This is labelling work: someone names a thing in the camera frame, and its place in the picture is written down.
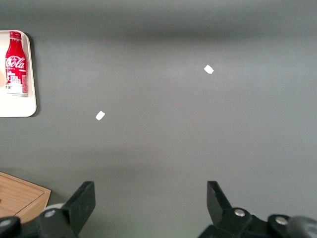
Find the wooden drawer cabinet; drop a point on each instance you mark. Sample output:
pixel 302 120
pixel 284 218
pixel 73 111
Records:
pixel 19 196

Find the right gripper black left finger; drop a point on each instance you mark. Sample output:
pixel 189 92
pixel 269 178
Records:
pixel 81 205

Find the beige plastic tray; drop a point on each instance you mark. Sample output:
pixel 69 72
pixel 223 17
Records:
pixel 31 106

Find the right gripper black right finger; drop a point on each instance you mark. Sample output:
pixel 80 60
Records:
pixel 220 210

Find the red cola bottle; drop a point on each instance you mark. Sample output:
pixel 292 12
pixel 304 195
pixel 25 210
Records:
pixel 16 64

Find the white tape piece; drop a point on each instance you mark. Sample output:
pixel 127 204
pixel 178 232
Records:
pixel 208 69
pixel 100 115

